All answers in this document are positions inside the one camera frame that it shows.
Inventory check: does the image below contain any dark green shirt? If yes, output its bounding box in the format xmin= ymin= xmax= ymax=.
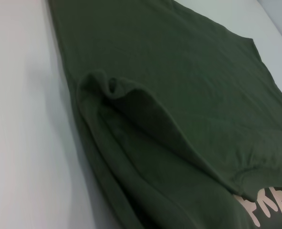
xmin=47 ymin=0 xmax=282 ymax=229

